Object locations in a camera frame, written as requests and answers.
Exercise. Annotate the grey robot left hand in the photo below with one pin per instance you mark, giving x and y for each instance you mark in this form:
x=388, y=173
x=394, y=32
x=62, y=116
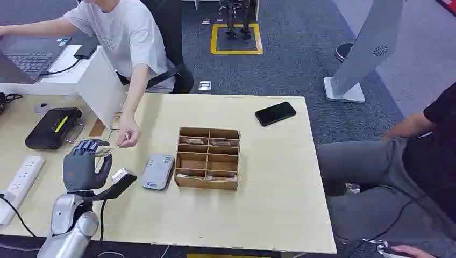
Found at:
x=80, y=169

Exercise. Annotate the small printed card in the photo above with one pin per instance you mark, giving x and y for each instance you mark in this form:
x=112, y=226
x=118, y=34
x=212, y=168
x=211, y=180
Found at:
x=105, y=150

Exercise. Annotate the clear device stand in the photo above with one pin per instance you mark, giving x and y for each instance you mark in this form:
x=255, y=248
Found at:
x=75, y=132

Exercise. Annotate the black device with yellow stripe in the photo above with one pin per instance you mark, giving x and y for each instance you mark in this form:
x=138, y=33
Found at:
x=51, y=128

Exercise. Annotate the person's hand holding card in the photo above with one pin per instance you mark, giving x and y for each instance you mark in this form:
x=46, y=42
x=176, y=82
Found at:
x=128, y=134

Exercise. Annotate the white power strip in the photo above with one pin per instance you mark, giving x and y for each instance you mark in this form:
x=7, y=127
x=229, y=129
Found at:
x=21, y=183

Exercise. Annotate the white desk partition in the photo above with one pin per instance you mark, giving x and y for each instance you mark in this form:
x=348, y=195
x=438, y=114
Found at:
x=99, y=85

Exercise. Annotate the card in wooden box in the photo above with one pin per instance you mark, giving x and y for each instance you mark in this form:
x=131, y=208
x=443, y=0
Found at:
x=206, y=177
x=221, y=143
x=194, y=141

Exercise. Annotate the black power adapter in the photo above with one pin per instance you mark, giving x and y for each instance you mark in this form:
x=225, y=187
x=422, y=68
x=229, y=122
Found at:
x=86, y=52

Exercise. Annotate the dark laptop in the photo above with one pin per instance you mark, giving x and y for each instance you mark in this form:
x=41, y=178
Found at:
x=30, y=58

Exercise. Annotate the wooden divided card box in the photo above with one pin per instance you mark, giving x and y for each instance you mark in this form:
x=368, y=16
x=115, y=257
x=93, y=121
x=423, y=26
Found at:
x=207, y=159

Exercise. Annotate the person at laptop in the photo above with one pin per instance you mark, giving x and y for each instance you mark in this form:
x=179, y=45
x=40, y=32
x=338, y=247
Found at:
x=117, y=32

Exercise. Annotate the silver floor outlet plate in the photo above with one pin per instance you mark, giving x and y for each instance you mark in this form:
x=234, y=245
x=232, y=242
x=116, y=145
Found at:
x=205, y=85

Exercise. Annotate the black office chair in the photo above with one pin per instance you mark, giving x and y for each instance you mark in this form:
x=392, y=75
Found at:
x=171, y=39

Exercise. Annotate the black smartphone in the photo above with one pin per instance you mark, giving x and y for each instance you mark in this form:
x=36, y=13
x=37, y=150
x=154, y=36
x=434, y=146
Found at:
x=275, y=113

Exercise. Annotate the black robot legs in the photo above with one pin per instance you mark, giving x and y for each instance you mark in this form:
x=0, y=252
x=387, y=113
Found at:
x=238, y=18

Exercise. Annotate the black round base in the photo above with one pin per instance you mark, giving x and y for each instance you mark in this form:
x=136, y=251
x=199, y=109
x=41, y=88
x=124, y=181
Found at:
x=342, y=51

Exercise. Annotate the person in dark top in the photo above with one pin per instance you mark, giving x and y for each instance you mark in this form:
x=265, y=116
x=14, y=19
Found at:
x=384, y=185

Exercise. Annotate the grey floor stand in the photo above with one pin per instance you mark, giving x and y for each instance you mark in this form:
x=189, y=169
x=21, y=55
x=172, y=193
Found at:
x=367, y=46

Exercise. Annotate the person's hand at edge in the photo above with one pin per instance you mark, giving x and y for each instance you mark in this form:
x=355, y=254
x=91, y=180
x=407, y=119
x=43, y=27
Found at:
x=409, y=251

